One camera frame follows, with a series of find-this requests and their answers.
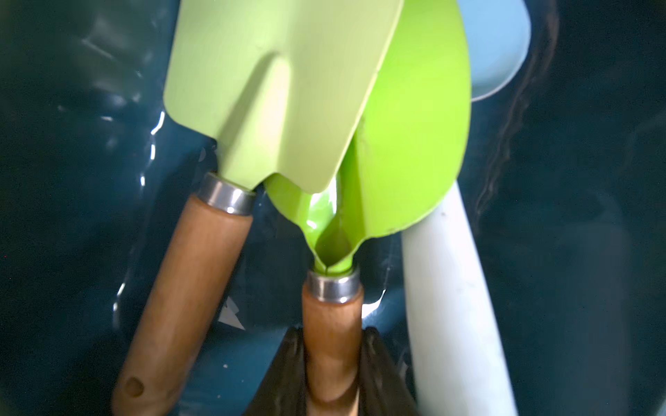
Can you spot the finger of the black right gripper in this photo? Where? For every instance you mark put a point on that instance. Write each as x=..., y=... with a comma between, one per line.
x=382, y=390

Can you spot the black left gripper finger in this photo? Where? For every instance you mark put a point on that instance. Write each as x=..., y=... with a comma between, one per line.
x=283, y=391

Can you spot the green storage box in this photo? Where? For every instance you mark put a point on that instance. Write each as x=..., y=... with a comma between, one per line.
x=563, y=182

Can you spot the pale green toy shovel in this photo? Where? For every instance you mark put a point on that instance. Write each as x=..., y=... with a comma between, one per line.
x=280, y=86

